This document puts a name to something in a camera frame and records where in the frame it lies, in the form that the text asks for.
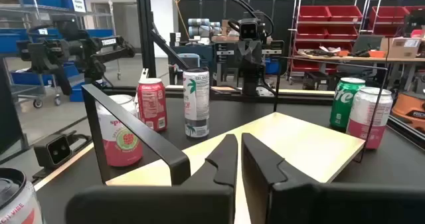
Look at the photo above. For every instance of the black background robot arm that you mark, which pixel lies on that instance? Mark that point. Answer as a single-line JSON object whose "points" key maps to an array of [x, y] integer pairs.
{"points": [[83, 48]]}

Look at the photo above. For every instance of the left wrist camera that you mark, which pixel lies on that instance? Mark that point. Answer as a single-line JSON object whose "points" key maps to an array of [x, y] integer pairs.
{"points": [[248, 30]]}

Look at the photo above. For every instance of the red storage bin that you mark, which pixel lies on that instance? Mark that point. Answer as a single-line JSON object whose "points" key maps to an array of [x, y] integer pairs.
{"points": [[313, 13], [310, 33], [345, 13], [382, 29], [342, 33], [386, 14]]}

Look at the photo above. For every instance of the metal storage rack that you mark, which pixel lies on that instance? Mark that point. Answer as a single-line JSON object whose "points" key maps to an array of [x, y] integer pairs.
{"points": [[390, 23], [332, 23]]}

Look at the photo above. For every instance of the silver Celsius Peach Vibe can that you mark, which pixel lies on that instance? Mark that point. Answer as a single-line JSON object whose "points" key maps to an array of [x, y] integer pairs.
{"points": [[196, 101], [16, 200]]}

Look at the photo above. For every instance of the wooden shelf black metal frame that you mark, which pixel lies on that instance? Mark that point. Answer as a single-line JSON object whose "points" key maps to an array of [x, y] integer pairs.
{"points": [[292, 141]]}

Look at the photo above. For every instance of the grey rolls stack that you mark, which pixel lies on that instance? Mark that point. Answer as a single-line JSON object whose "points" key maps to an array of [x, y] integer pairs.
{"points": [[199, 26]]}

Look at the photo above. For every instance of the cardboard box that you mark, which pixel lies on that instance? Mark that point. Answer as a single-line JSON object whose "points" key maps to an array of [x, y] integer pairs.
{"points": [[398, 48]]}

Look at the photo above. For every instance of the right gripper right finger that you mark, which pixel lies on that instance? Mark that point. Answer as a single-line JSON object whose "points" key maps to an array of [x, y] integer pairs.
{"points": [[299, 204]]}

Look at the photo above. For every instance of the pink white Spindrift can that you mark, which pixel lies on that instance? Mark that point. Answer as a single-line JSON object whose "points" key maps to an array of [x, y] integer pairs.
{"points": [[119, 141], [368, 121]]}

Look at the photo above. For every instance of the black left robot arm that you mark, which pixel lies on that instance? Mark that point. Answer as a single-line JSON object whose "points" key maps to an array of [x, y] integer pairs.
{"points": [[250, 84]]}

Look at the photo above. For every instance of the wooden workbench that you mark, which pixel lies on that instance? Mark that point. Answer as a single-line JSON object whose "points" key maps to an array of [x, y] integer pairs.
{"points": [[365, 59]]}

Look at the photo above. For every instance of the black table-level camera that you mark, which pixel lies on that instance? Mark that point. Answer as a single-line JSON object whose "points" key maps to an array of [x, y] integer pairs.
{"points": [[53, 151]]}

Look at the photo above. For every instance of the black aluminium table frame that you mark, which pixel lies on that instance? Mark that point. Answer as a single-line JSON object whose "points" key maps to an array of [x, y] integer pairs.
{"points": [[145, 28]]}

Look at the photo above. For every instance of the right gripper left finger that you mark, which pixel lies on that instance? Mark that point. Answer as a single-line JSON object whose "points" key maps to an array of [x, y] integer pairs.
{"points": [[149, 204]]}

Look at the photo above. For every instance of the green Sprite can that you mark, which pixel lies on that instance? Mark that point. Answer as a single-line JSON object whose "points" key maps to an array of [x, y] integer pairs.
{"points": [[342, 104]]}

